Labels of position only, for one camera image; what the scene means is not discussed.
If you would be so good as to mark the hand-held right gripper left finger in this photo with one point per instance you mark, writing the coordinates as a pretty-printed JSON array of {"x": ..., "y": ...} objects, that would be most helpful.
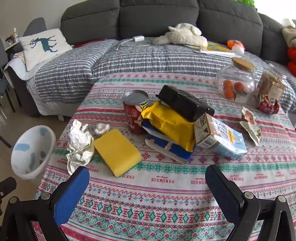
[{"x": 71, "y": 194}]

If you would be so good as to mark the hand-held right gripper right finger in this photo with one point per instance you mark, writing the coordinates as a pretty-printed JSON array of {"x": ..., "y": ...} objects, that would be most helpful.
[{"x": 222, "y": 192}]

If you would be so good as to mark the light blue packet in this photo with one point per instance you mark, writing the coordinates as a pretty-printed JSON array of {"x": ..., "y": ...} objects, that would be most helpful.
[{"x": 233, "y": 146}]

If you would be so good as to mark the white paper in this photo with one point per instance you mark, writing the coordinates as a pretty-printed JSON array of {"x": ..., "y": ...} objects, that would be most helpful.
[{"x": 78, "y": 143}]

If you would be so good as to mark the white bin with blue patches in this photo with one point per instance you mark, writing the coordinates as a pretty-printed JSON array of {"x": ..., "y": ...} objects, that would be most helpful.
[{"x": 30, "y": 162}]

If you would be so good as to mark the yellow sponge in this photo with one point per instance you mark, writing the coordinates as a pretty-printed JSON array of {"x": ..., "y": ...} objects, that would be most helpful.
[{"x": 115, "y": 150}]

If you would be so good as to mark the small brown carton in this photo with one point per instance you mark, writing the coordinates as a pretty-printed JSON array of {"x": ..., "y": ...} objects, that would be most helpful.
[{"x": 204, "y": 132}]

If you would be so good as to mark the blue and white packet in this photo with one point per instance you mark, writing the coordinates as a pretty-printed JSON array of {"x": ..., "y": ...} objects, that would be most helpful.
[{"x": 166, "y": 148}]

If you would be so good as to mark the printed snack wrapper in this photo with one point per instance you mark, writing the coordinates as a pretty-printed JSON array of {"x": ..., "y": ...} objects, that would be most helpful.
[{"x": 251, "y": 125}]

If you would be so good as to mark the yellow packet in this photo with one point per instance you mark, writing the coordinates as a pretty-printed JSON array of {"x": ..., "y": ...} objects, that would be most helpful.
[{"x": 166, "y": 122}]

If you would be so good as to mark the black plastic tray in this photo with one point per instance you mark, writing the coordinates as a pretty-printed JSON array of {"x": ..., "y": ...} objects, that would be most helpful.
[{"x": 182, "y": 102}]

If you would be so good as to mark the red can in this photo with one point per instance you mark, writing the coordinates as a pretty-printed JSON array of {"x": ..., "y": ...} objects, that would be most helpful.
[{"x": 133, "y": 113}]

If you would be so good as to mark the patterned tablecloth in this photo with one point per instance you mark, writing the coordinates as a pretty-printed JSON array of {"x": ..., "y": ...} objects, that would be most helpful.
[{"x": 161, "y": 197}]

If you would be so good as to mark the small white tissue ball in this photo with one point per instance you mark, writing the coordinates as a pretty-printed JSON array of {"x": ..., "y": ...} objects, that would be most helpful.
[{"x": 101, "y": 128}]

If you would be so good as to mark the tangerine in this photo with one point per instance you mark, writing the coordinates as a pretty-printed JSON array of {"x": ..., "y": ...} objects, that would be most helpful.
[
  {"x": 229, "y": 94},
  {"x": 239, "y": 87},
  {"x": 227, "y": 84}
]

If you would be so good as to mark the red round snack cup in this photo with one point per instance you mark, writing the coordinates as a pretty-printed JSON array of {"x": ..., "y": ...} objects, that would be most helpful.
[{"x": 268, "y": 105}]

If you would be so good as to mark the clear bag with oranges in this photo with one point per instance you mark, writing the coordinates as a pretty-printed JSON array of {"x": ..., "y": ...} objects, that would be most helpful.
[{"x": 240, "y": 74}]

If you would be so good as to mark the glass jar of snacks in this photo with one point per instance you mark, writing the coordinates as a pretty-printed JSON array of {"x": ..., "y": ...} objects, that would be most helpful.
[{"x": 270, "y": 81}]

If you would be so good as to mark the grey striped quilt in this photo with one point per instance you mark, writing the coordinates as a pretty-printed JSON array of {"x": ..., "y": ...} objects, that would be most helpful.
[{"x": 81, "y": 69}]

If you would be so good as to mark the white throw blanket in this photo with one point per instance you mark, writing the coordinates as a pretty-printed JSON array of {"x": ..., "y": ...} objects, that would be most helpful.
[{"x": 15, "y": 66}]

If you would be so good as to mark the white deer pillow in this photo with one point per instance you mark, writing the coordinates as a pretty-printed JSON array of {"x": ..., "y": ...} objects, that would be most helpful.
[{"x": 39, "y": 54}]

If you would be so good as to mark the yellow book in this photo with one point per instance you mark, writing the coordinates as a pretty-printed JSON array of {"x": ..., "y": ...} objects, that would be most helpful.
[{"x": 217, "y": 48}]

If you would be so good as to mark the red orange cushion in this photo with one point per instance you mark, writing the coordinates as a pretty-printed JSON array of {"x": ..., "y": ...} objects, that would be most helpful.
[{"x": 291, "y": 62}]

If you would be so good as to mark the orange snack packet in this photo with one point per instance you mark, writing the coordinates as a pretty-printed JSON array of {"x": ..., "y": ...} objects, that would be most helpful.
[{"x": 234, "y": 45}]

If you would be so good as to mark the white plush toy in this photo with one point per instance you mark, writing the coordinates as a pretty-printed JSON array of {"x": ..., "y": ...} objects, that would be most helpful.
[{"x": 185, "y": 36}]

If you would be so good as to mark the small cluttered side table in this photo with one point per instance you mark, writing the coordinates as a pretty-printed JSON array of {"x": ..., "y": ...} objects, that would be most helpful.
[{"x": 11, "y": 40}]

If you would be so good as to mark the white charger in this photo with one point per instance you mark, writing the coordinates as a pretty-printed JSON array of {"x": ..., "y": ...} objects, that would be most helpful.
[{"x": 138, "y": 38}]

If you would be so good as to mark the beige cloth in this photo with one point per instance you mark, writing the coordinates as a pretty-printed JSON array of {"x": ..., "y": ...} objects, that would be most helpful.
[{"x": 290, "y": 36}]

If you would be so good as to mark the grey sofa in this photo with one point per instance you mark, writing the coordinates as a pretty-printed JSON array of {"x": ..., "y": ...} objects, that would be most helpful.
[{"x": 157, "y": 16}]

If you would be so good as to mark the green plush toy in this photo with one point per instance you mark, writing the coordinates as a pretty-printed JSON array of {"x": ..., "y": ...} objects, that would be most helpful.
[{"x": 248, "y": 2}]

